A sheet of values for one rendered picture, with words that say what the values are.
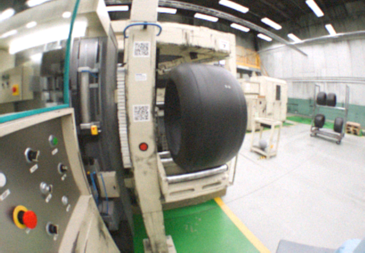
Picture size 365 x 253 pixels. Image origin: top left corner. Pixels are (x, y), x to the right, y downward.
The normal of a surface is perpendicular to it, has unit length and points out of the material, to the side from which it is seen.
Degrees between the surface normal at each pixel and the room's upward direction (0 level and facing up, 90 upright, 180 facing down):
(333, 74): 90
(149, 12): 90
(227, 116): 82
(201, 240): 0
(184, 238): 0
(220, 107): 75
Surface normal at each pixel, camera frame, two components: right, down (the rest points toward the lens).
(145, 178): 0.30, 0.14
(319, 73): -0.95, 0.04
